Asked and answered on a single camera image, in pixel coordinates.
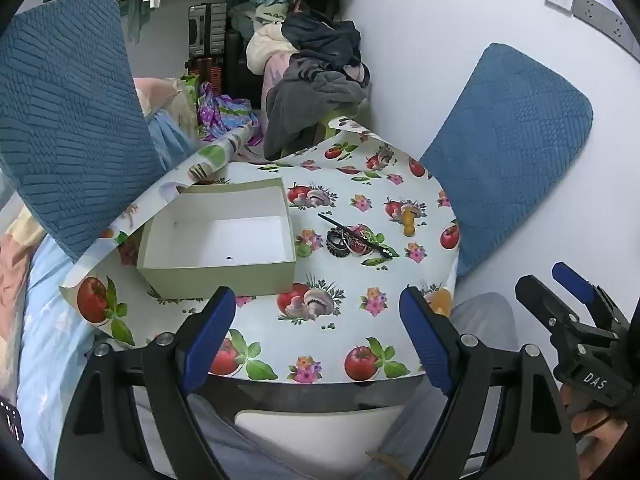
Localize grey pants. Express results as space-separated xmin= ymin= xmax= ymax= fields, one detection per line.
xmin=135 ymin=292 xmax=521 ymax=480

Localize light blue bedsheet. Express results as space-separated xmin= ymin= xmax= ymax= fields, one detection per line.
xmin=15 ymin=235 xmax=146 ymax=480

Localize black beaded bracelet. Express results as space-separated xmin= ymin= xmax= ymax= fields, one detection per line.
xmin=326 ymin=229 xmax=353 ymax=259

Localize black hair stick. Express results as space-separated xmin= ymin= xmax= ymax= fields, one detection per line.
xmin=317 ymin=212 xmax=393 ymax=259

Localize pile of clothes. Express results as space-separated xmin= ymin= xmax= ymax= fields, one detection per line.
xmin=227 ymin=0 xmax=373 ymax=161

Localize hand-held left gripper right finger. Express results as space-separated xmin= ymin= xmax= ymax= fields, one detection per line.
xmin=399 ymin=286 xmax=581 ymax=480

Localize person's right hand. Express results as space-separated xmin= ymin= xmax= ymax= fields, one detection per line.
xmin=560 ymin=387 xmax=628 ymax=453

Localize vegetable print tablecloth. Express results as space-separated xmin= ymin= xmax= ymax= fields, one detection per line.
xmin=59 ymin=116 xmax=460 ymax=385

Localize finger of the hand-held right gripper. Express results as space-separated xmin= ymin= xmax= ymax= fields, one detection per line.
xmin=552 ymin=261 xmax=628 ymax=331
xmin=515 ymin=275 xmax=583 ymax=341

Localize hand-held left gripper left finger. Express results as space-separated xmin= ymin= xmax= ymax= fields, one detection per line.
xmin=55 ymin=286 xmax=237 ymax=480

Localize blue quilted chair back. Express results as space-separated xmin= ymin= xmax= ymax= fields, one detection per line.
xmin=419 ymin=42 xmax=594 ymax=278
xmin=0 ymin=0 xmax=168 ymax=261

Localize light blue cloth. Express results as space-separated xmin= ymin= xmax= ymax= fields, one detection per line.
xmin=145 ymin=110 xmax=201 ymax=171

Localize grey power strip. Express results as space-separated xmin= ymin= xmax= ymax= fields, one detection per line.
xmin=572 ymin=0 xmax=640 ymax=61

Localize white cardboard box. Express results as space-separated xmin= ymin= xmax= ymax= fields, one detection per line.
xmin=136 ymin=177 xmax=297 ymax=300

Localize purple patterned cloth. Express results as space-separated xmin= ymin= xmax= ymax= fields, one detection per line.
xmin=197 ymin=80 xmax=263 ymax=146

